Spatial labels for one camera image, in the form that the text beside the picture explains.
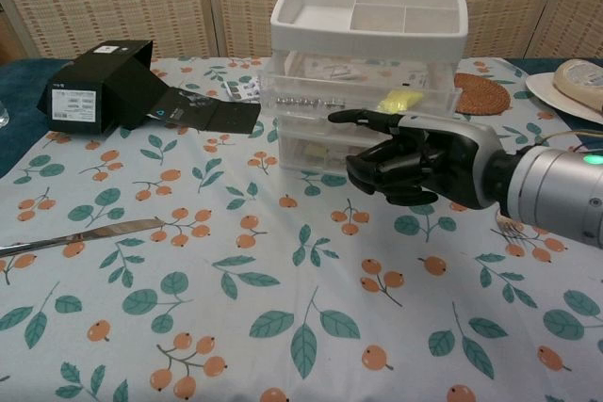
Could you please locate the yellow plastic packet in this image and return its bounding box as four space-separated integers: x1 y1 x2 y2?
379 89 423 114

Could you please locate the white printed label card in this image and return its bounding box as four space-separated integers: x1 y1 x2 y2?
224 79 261 102

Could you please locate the metal bead chain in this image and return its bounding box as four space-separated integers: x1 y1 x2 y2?
275 95 345 109

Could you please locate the beige squeeze sauce bottle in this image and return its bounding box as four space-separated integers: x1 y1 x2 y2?
551 57 603 114

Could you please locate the floral leaf print tablecloth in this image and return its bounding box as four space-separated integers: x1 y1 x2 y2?
0 56 603 402

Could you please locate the round woven rattan coaster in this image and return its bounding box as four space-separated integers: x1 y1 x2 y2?
452 72 512 116

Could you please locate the silver fork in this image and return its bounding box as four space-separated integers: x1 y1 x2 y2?
497 213 528 246

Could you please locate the silver table knife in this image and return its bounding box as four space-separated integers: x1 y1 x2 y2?
0 217 164 260

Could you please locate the white plastic drawer organizer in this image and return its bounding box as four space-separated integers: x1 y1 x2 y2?
270 0 470 172

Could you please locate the black cardboard box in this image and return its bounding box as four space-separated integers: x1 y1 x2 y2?
36 39 171 135

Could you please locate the white plate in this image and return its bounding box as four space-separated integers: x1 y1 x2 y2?
525 71 603 126

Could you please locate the black unfolded cardboard sleeve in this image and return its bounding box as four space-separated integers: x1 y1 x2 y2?
150 86 264 134

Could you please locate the clear plastic storage box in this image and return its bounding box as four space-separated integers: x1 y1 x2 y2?
256 60 463 119

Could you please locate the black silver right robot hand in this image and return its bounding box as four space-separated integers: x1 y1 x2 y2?
328 108 508 210

